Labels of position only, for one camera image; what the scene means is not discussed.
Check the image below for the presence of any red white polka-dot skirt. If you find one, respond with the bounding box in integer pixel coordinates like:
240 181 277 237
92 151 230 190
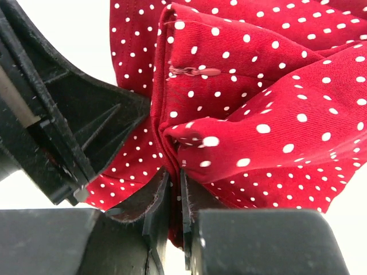
87 1 366 246

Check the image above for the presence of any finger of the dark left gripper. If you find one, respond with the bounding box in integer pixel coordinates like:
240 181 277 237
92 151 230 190
1 1 150 205

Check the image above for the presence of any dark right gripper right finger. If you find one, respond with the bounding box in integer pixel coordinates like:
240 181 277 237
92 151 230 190
180 170 201 271

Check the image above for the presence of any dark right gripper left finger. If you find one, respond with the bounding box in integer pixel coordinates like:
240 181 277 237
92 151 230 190
106 168 170 274

